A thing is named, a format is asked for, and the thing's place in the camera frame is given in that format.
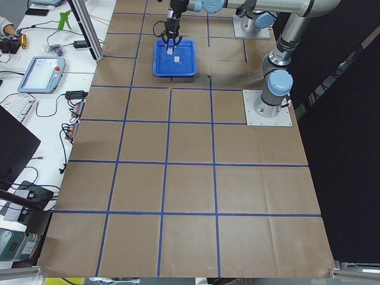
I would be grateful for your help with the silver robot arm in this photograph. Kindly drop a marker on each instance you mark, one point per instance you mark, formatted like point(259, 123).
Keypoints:
point(237, 12)
point(278, 82)

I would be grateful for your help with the green handled reach grabber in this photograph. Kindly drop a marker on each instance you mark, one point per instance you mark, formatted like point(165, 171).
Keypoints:
point(64, 20)

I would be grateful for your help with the person hand at desk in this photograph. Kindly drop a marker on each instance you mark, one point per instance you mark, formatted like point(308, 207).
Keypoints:
point(9, 29)

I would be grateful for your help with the brown paper table cover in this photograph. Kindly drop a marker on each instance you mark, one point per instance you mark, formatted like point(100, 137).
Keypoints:
point(166, 179)

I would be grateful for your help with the black monitor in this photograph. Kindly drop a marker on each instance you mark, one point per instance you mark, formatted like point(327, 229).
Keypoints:
point(18, 145)

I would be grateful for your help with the aluminium frame post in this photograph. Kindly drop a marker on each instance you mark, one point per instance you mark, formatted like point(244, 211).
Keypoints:
point(82, 17)

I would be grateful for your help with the wooden chopstick pair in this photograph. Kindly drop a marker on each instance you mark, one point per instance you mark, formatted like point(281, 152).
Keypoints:
point(100, 19)

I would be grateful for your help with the white keyboard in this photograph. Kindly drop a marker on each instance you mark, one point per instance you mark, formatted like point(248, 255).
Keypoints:
point(19, 105)

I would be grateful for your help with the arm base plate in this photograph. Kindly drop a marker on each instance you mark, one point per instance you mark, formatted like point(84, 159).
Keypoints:
point(257, 113)
point(252, 28)

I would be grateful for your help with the black smartphone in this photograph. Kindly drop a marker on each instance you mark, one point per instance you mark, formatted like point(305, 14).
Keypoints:
point(37, 12)

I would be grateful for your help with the blue plastic tray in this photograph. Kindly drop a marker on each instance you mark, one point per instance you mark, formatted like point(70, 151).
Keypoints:
point(164, 65)

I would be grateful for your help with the black power adapter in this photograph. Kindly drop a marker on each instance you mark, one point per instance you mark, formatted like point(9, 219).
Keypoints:
point(80, 44)

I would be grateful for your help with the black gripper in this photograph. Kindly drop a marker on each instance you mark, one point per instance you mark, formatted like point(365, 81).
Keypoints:
point(173, 26)

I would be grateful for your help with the blue teach pendant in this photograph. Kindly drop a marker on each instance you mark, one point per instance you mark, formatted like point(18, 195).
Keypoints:
point(42, 75)

